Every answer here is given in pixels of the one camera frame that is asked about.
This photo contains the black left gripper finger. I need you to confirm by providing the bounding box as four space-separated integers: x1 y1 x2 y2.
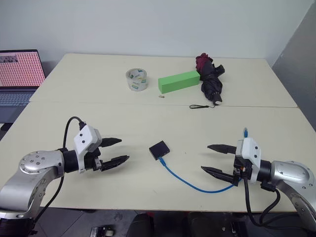
101 137 122 148
100 155 130 172

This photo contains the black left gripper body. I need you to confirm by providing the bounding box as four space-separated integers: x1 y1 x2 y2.
83 147 105 173

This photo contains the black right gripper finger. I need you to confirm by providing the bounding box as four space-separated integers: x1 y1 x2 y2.
200 165 240 188
207 144 238 156

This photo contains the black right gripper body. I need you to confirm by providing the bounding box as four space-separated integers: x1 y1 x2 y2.
232 155 253 188

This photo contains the small black adapter box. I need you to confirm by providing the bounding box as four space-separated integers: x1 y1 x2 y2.
148 140 171 161

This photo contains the clear packing tape roll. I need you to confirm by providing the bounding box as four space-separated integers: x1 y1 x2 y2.
125 68 149 92

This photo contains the black folded umbrella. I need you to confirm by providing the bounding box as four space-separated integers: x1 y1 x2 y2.
199 60 226 106

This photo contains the dark rounded shape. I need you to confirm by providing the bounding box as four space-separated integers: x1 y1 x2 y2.
131 212 155 237

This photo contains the small black white device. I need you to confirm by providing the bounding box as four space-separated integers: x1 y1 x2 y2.
89 225 116 237

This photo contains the green foam block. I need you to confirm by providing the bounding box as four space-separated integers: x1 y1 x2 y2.
158 70 201 95

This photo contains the open laptop with pink screen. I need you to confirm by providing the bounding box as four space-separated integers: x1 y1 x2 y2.
0 49 48 124

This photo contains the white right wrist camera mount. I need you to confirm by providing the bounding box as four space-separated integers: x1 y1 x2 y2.
236 137 263 185

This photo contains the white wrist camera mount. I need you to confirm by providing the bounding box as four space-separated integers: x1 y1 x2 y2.
236 137 263 185
73 124 102 175

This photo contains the blue cable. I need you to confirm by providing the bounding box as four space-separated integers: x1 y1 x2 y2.
158 127 249 194

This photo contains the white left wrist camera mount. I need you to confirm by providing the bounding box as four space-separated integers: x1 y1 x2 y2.
73 124 102 175

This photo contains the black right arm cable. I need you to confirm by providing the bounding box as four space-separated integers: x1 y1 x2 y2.
242 177 282 227

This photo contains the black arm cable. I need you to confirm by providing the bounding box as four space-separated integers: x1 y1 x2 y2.
242 177 282 227
31 116 87 233

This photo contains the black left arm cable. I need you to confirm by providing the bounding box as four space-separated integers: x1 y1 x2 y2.
31 116 87 233

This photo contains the black wrist strap loop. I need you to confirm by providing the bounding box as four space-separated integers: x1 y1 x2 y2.
189 104 216 110

